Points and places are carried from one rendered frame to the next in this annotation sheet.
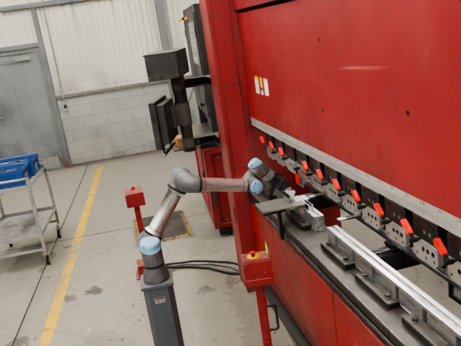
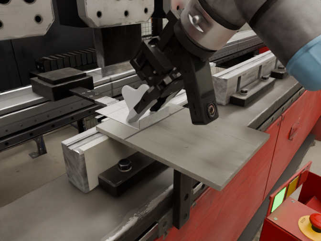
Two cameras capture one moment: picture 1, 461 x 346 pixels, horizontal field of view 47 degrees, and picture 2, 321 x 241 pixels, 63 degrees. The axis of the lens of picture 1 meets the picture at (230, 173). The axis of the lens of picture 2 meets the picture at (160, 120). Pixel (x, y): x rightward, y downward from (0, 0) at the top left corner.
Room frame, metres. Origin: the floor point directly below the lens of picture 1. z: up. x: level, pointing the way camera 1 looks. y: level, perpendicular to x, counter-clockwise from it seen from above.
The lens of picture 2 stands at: (3.31, 0.04, 1.23)
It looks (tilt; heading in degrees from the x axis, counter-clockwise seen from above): 26 degrees down; 231
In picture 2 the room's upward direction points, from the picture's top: straight up
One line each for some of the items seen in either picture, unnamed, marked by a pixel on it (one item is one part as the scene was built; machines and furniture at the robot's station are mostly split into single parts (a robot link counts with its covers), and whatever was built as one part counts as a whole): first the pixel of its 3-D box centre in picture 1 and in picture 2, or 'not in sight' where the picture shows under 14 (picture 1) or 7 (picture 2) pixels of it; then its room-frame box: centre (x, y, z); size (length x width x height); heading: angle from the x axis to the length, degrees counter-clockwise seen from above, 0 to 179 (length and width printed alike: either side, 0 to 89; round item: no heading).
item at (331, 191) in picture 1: (338, 182); not in sight; (2.49, -0.52, 1.26); 0.15 x 0.09 x 0.17; 11
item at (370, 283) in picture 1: (376, 289); (287, 68); (2.05, -0.55, 0.89); 0.30 x 0.05 x 0.03; 11
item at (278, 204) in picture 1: (279, 204); (180, 132); (3.02, -0.27, 1.00); 0.26 x 0.18 x 0.01; 101
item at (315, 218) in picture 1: (306, 213); (143, 130); (3.00, -0.42, 0.92); 0.39 x 0.06 x 0.10; 11
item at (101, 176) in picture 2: (298, 219); (157, 153); (3.00, -0.36, 0.89); 0.30 x 0.05 x 0.03; 11
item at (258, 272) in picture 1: (256, 263); (317, 224); (2.77, -0.07, 0.75); 0.20 x 0.16 x 0.18; 2
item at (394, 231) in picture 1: (404, 220); not in sight; (1.90, -0.64, 1.26); 0.15 x 0.09 x 0.17; 11
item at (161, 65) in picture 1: (174, 105); not in sight; (4.19, 0.36, 1.53); 0.51 x 0.25 x 0.85; 174
